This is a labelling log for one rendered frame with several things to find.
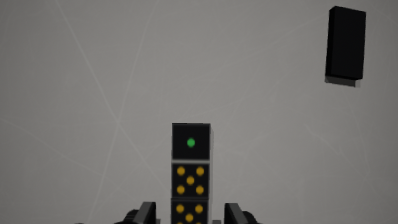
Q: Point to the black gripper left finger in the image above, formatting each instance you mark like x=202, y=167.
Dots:
x=145, y=215

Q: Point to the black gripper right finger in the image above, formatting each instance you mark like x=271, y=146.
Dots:
x=234, y=215

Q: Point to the black domino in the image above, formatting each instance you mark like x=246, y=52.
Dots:
x=346, y=43
x=190, y=161
x=189, y=211

